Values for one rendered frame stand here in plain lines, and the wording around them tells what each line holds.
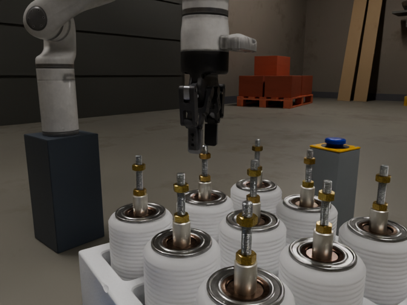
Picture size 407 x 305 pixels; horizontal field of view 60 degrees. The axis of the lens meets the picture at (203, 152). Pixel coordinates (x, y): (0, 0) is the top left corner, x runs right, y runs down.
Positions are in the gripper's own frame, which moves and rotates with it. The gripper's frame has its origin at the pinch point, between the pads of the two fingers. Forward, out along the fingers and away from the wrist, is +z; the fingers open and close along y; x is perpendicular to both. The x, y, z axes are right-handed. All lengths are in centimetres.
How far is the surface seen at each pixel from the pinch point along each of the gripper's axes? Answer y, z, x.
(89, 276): 15.3, 18.9, -11.8
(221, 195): -1.4, 9.4, 2.8
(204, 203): 3.0, 9.5, 1.5
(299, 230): 1.3, 12.2, 16.4
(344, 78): -642, -5, 10
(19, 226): -20, 36, -69
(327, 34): -711, -88, -30
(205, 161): 0.5, 3.3, 0.5
